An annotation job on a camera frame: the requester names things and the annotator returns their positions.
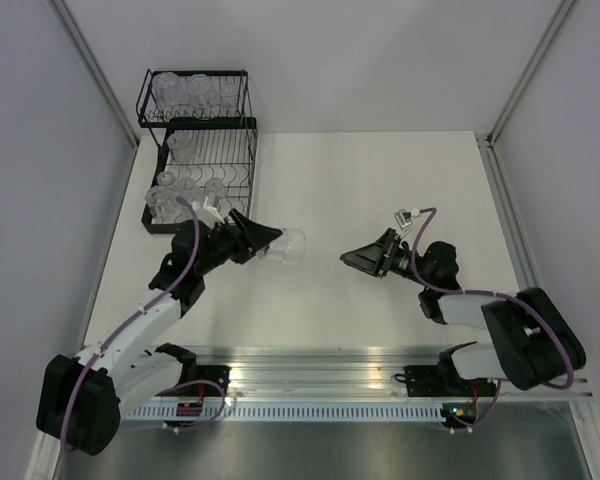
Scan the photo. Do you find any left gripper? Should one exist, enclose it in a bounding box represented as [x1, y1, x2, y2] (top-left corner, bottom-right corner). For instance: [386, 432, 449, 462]
[195, 207, 282, 276]

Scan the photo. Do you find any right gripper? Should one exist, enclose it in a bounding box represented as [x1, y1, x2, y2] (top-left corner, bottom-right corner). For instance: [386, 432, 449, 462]
[339, 228, 433, 287]

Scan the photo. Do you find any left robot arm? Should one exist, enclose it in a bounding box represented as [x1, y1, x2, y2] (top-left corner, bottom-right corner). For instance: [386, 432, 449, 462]
[35, 210, 284, 456]

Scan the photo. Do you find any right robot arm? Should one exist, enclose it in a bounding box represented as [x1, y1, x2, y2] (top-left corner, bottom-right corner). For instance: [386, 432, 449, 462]
[340, 229, 587, 395]

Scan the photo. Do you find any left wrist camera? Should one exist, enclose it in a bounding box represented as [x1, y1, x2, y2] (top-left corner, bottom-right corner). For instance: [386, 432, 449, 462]
[192, 197, 225, 228]

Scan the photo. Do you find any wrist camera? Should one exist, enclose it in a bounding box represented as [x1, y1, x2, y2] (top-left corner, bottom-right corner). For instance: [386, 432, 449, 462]
[394, 208, 421, 236]
[192, 197, 225, 228]

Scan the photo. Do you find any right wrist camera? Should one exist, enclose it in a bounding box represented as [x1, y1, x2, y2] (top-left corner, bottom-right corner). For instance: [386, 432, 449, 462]
[394, 208, 421, 236]

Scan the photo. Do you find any black wire dish rack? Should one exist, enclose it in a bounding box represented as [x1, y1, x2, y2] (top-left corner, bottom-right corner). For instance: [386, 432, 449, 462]
[135, 69, 258, 217]

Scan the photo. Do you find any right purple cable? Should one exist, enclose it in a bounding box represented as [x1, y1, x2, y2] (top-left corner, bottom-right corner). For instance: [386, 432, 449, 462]
[410, 207, 576, 391]

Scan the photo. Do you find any purple cable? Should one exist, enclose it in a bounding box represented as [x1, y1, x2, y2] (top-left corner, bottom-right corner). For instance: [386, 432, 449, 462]
[59, 195, 204, 454]
[410, 207, 576, 391]

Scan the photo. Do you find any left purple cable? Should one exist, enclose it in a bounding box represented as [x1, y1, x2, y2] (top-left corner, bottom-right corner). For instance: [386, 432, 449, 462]
[59, 195, 204, 454]

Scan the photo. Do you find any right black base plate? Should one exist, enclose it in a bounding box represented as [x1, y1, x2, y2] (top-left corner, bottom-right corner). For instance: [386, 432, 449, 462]
[395, 365, 496, 399]

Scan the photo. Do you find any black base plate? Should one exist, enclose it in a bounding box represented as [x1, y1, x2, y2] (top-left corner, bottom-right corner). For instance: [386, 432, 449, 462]
[395, 365, 496, 399]
[157, 365, 231, 399]

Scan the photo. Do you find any aluminium mounting rail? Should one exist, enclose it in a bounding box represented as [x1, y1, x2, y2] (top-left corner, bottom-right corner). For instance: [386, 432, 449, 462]
[49, 344, 595, 404]

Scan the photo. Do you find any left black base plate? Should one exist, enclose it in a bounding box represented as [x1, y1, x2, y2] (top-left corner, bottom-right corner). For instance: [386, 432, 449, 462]
[157, 365, 231, 399]

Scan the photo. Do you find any right aluminium frame post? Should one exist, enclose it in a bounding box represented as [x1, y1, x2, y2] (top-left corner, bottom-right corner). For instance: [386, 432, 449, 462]
[484, 0, 581, 146]

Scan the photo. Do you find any aluminium frame post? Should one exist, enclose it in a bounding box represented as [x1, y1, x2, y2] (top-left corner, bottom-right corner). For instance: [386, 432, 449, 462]
[484, 0, 581, 146]
[48, 0, 140, 151]

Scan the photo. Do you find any white slotted cable duct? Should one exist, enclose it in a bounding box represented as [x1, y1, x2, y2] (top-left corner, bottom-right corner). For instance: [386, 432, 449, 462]
[124, 401, 444, 423]

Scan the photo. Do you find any left aluminium frame post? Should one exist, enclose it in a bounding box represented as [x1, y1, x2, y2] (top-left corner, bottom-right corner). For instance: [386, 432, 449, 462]
[48, 0, 140, 151]

